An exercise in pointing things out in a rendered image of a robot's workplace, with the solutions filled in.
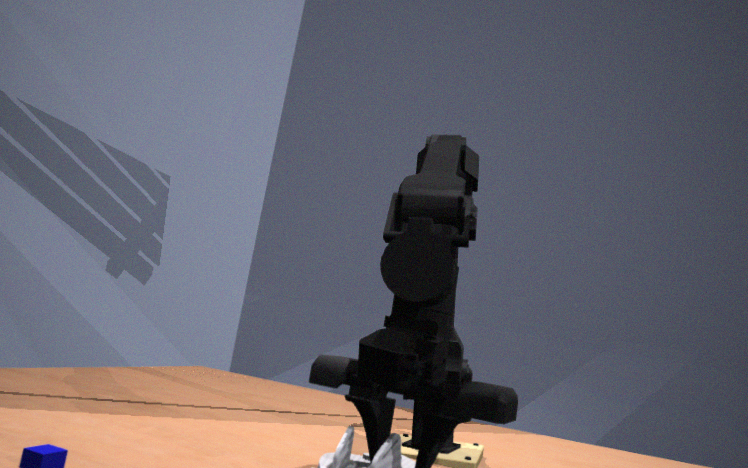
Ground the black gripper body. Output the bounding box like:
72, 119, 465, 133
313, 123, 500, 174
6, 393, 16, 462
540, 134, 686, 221
308, 306, 518, 424

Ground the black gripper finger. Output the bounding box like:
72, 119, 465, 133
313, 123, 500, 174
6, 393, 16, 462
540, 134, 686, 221
345, 394, 396, 464
415, 411, 471, 468

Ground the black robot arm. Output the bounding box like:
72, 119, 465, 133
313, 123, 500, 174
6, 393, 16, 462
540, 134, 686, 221
358, 134, 479, 390

